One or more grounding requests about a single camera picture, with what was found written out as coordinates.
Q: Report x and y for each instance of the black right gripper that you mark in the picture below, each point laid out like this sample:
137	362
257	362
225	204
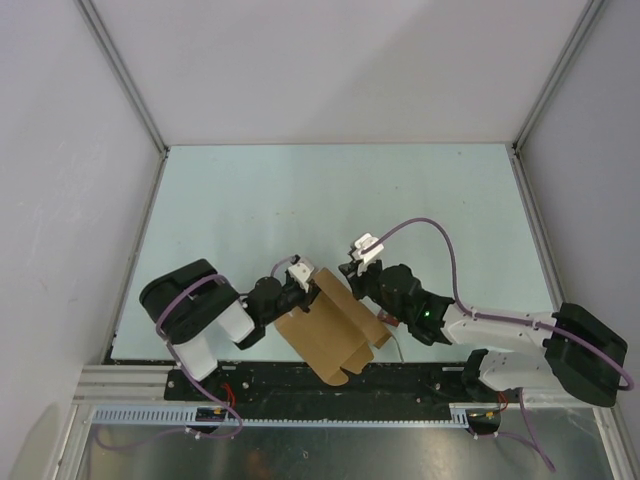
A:
356	281

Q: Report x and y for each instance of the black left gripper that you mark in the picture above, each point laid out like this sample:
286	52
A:
313	290

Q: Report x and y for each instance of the brown cardboard paper box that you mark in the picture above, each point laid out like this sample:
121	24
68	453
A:
338	334

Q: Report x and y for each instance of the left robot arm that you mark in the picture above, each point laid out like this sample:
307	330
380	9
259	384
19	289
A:
187	303

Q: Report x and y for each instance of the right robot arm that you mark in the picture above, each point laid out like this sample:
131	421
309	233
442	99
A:
569	350

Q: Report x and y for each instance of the small red packet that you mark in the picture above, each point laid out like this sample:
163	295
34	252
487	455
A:
388	319

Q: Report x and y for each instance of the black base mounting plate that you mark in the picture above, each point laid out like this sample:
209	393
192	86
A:
247	380

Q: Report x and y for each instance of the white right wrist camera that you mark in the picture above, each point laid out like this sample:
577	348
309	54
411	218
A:
366	249

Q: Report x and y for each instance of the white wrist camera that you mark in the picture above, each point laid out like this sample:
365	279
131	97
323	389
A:
302	272
366	249

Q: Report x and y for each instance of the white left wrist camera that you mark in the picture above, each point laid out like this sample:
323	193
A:
302	272

